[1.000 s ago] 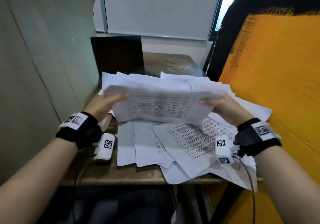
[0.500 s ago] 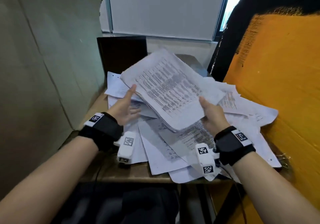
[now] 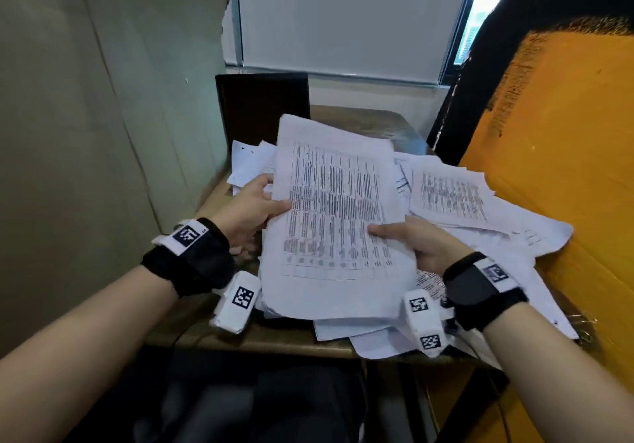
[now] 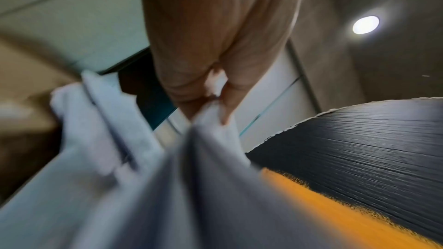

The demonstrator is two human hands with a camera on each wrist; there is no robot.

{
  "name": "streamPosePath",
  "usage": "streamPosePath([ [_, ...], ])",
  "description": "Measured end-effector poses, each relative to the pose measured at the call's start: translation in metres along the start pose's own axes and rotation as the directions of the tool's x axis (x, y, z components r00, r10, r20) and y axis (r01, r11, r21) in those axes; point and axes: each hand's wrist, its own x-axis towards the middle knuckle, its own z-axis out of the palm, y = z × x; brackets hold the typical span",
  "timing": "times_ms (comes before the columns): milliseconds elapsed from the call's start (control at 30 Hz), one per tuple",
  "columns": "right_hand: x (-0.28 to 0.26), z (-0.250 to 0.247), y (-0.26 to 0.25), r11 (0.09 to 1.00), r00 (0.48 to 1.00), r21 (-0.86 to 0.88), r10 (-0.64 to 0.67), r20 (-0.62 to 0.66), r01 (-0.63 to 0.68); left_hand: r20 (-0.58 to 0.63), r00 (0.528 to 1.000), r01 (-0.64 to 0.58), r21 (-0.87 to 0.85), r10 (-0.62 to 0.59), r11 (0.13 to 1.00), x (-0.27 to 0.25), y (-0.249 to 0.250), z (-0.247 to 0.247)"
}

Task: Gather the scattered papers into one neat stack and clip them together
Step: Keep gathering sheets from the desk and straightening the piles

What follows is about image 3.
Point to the person's right hand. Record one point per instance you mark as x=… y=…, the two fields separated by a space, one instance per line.
x=426 y=242

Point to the person's left hand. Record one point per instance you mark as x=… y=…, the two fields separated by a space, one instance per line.
x=242 y=210

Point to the pile of printed papers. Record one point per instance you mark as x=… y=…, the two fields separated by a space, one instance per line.
x=450 y=195

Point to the aligned stack of printed sheets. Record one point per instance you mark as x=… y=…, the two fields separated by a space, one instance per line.
x=337 y=210

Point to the black binder clips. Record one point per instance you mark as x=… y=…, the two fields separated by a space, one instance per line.
x=583 y=326

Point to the person's right forearm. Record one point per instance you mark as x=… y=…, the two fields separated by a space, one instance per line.
x=559 y=378

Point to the person's left forearm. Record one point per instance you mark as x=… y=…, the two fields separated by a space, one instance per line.
x=74 y=348

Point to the person's legs in black trousers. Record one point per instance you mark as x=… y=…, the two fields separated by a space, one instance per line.
x=247 y=403

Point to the black laptop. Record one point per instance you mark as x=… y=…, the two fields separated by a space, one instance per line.
x=257 y=106

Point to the orange cardboard panel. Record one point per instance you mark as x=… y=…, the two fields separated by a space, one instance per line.
x=569 y=160

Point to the beige cardboard panel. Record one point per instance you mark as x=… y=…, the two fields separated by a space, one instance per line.
x=74 y=135

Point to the dark framed window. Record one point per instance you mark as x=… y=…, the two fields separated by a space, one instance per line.
x=478 y=27

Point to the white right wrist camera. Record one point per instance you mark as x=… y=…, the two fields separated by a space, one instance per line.
x=423 y=324

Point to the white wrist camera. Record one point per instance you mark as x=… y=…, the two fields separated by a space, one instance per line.
x=423 y=324
x=235 y=304

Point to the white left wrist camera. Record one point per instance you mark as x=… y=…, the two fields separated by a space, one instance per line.
x=235 y=304

